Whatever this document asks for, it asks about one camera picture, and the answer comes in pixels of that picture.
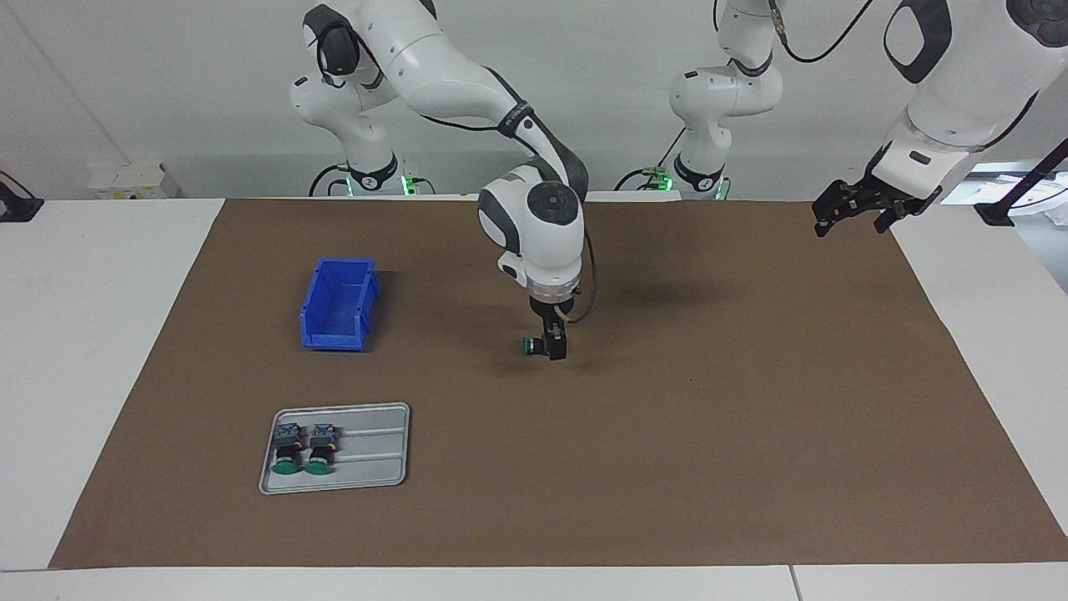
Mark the black angled stand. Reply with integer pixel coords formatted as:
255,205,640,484
975,138,1068,228

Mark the white plastic sheet pile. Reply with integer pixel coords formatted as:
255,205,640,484
941,161,1068,226

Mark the brown table mat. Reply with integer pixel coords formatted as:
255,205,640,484
48,198,1068,570

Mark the silver metal tray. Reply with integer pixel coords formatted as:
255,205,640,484
258,402,411,496

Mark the blue plastic storage bin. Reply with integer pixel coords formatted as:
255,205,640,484
300,257,380,352

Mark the white box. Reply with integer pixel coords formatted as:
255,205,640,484
88,161,182,200

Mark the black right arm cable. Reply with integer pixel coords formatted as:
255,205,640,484
557,225,600,326

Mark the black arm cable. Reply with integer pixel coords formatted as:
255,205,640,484
772,0,875,64
557,225,600,326

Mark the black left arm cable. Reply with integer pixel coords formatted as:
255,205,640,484
772,0,875,64

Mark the black base cable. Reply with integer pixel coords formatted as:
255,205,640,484
615,125,689,191
309,163,350,198

